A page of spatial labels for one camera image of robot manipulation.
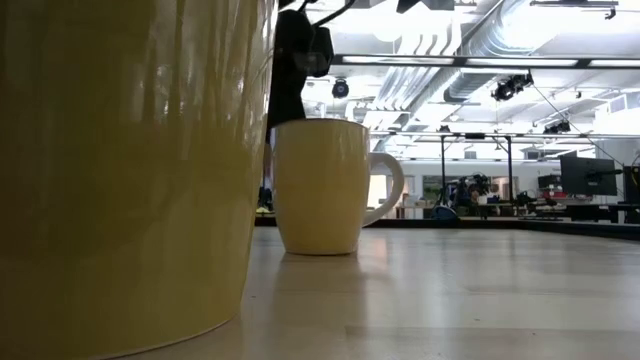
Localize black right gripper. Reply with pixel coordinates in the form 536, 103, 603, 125
266, 0, 336, 133

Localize small yellow mug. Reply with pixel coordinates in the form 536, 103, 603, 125
272, 118, 406, 257

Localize large yellow mug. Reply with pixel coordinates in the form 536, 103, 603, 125
0, 0, 279, 360

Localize blue round object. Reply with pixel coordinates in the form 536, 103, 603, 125
431, 204, 459, 222

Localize black ceiling spotlight cluster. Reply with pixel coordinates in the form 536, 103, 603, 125
491, 71, 535, 103

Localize small black ceiling spotlight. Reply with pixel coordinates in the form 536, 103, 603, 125
543, 120, 573, 136

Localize black computer monitor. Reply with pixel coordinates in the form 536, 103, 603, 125
559, 155, 619, 198

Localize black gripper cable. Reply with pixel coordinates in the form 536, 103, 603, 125
298, 0, 357, 27

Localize black stand frame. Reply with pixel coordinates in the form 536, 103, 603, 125
438, 131, 515, 220

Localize black metal table frame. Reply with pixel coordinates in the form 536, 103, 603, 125
254, 214, 640, 242

